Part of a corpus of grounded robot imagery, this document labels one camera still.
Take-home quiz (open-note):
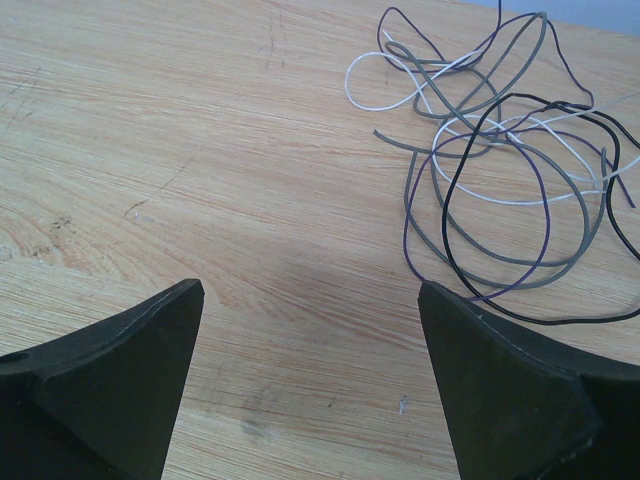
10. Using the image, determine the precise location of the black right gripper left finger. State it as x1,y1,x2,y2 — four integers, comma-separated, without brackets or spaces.
1,279,204,479

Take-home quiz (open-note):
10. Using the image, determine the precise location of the white wire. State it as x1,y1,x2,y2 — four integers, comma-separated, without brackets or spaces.
345,30,640,207

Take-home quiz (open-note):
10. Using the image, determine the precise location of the black wire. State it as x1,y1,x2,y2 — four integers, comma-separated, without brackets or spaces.
441,92,640,325

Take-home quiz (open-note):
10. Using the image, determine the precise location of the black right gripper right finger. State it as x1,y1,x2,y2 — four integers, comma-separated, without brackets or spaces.
418,282,639,479

